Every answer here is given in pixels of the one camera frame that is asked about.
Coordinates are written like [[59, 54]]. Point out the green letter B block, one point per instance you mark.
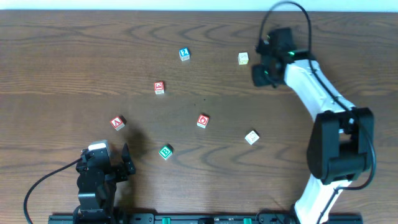
[[166, 151]]

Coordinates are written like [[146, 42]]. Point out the plain wooden block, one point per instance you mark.
[[252, 137], [243, 58]]

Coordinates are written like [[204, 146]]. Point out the plain wooden block near right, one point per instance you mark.
[[252, 137]]

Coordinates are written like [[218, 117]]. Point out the red letter I block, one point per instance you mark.
[[159, 88]]

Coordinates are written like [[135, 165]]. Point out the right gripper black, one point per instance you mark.
[[261, 75]]

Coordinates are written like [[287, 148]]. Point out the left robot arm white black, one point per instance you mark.
[[96, 209]]

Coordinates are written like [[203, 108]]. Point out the plain wooden block far right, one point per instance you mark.
[[243, 58]]

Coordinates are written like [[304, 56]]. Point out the blue number 2 block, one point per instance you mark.
[[184, 54]]

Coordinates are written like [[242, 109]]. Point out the red letter A block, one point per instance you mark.
[[118, 122]]

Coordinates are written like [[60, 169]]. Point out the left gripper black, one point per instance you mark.
[[113, 172]]

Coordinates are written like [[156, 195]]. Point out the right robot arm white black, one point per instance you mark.
[[340, 148]]

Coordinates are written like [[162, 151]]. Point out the red apple picture block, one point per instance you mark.
[[202, 120]]

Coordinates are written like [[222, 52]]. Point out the black mounting rail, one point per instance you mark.
[[262, 218]]

